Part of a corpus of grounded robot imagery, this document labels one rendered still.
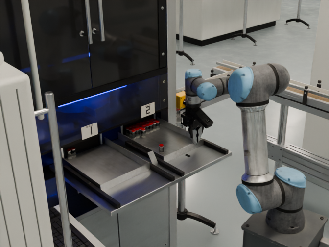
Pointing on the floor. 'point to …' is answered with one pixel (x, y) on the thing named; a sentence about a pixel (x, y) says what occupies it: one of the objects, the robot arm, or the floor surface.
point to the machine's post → (170, 113)
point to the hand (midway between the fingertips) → (196, 142)
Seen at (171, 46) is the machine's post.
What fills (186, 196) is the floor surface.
